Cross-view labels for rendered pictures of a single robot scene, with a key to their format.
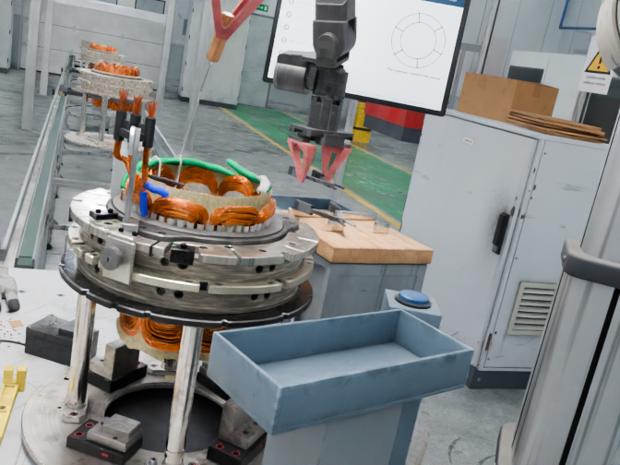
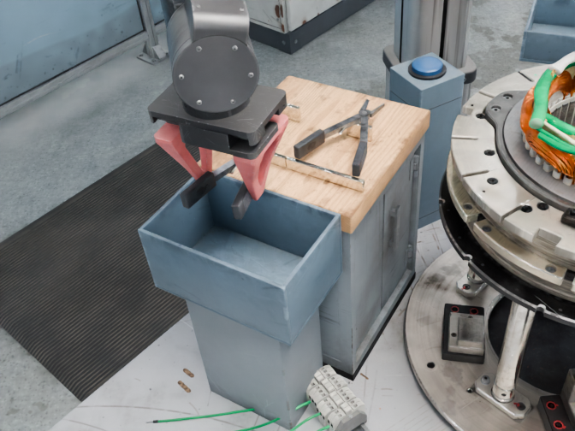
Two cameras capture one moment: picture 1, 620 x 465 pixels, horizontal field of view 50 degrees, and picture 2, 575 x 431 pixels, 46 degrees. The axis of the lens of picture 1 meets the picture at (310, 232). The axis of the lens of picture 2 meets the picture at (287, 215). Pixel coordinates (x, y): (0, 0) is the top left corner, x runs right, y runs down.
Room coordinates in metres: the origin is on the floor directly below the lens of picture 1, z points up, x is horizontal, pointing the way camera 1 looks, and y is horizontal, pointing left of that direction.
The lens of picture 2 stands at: (1.35, 0.48, 1.51)
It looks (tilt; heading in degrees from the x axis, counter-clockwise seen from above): 43 degrees down; 247
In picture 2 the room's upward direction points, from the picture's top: 6 degrees counter-clockwise
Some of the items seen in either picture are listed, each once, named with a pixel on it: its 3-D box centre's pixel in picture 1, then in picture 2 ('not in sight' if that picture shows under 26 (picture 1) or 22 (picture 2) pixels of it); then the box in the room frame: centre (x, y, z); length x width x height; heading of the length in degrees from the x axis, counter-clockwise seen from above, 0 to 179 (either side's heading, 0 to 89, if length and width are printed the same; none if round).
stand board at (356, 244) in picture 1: (350, 235); (316, 144); (1.07, -0.07, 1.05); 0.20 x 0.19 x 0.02; 32
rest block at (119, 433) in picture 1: (114, 430); not in sight; (0.74, 0.19, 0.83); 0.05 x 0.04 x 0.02; 77
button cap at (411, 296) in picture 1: (413, 296); (427, 65); (0.85, -0.15, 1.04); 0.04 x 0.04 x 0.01
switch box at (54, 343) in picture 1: (62, 338); not in sight; (1.00, 0.37, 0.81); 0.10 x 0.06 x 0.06; 78
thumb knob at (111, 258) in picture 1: (111, 258); not in sight; (0.68, 0.20, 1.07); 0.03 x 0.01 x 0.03; 71
